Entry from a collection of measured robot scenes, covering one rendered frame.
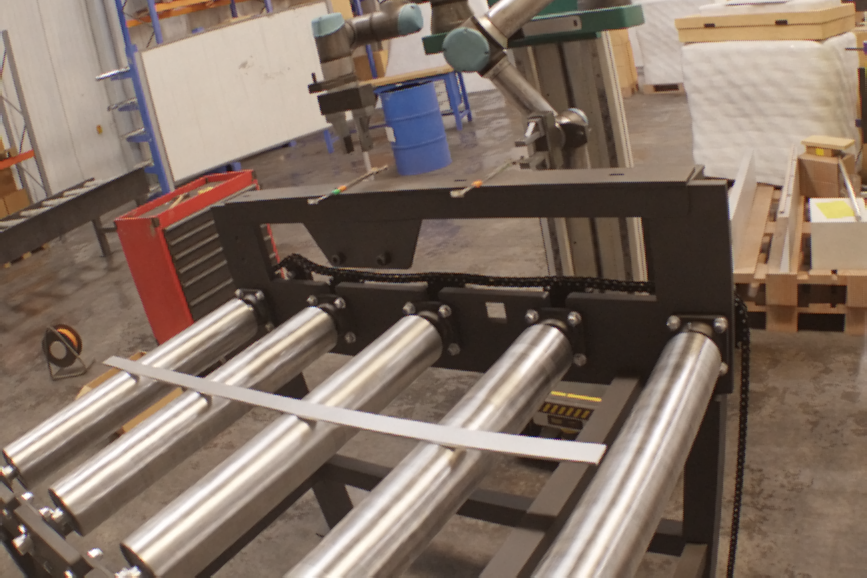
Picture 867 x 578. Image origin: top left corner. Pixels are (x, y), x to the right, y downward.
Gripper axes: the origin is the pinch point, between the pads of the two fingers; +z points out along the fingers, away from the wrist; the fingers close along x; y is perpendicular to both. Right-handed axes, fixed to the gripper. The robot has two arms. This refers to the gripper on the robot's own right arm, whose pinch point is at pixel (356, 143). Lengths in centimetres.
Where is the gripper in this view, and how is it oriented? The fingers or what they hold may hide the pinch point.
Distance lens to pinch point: 157.3
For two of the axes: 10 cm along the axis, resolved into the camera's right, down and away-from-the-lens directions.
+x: -8.1, -0.2, 5.8
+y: 5.4, -4.0, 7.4
